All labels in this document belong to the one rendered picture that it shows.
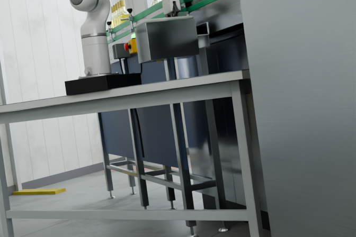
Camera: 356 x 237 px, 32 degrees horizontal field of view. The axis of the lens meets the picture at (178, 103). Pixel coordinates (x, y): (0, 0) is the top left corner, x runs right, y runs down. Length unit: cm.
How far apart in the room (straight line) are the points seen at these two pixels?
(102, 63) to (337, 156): 146
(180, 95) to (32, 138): 331
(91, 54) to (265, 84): 112
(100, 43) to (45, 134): 308
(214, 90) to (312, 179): 82
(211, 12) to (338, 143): 115
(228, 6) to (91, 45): 70
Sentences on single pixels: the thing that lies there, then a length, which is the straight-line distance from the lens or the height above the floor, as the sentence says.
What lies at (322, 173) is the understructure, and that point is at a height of 43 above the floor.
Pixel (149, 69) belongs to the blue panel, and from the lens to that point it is 320.
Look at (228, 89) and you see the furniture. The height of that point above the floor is 68.
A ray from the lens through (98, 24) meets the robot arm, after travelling 283.
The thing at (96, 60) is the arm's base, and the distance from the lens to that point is 280.
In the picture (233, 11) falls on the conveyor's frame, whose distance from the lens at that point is 240.
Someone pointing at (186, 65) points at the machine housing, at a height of 84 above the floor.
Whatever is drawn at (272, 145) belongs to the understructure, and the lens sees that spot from 190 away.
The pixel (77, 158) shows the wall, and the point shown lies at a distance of 609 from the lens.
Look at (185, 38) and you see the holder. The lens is 258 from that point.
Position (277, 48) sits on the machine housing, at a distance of 180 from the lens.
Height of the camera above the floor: 70
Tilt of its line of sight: 1 degrees down
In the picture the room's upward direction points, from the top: 8 degrees counter-clockwise
